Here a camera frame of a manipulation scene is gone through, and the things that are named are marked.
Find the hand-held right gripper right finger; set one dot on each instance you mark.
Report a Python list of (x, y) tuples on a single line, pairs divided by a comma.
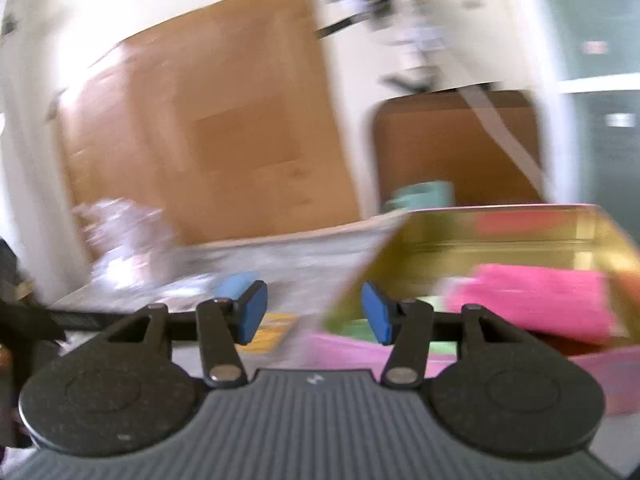
[(377, 312)]

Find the pink cloth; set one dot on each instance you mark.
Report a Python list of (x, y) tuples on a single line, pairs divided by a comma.
[(535, 300)]

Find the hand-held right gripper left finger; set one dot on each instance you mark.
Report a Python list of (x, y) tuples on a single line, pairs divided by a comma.
[(250, 312)]

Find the white sticker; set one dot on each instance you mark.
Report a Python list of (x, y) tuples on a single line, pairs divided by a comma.
[(620, 120)]

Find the yellow object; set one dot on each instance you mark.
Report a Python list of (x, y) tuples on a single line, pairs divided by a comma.
[(274, 332)]

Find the grey floral tablecloth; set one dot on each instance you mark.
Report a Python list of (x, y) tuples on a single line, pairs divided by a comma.
[(300, 262)]

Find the teal cup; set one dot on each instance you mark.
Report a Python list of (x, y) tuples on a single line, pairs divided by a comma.
[(420, 196)]

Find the white wall charger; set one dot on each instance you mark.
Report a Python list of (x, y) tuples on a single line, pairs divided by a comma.
[(415, 40)]

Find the frosted glass door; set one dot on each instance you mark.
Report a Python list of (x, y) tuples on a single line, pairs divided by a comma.
[(595, 85)]

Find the clear plastic bag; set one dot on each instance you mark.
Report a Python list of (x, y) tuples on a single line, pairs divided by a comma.
[(125, 240)]

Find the black wall bracket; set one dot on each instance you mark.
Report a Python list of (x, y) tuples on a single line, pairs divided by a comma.
[(407, 82)]

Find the pink sticker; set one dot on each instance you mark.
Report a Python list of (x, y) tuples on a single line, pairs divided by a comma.
[(595, 47)]

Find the large wooden board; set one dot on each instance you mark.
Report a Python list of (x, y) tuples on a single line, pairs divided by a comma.
[(215, 125)]

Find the pink macaron print tin box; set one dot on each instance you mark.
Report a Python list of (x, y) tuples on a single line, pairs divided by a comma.
[(450, 250)]

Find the brown chair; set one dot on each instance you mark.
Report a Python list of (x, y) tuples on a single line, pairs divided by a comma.
[(450, 150)]

